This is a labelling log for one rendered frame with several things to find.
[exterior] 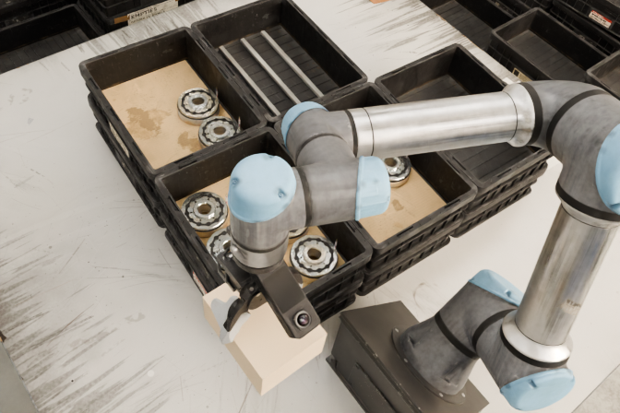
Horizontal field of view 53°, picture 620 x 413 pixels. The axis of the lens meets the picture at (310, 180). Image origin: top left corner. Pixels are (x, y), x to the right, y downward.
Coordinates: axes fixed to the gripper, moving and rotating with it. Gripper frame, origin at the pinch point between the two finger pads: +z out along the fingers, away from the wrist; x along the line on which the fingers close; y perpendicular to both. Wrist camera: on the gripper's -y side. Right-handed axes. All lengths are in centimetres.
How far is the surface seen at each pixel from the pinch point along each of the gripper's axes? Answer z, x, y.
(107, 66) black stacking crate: 19, -13, 84
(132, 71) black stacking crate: 24, -19, 84
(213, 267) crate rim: 16.7, -3.2, 20.5
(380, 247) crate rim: 16.9, -33.3, 5.1
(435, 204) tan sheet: 27, -58, 10
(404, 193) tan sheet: 27, -54, 16
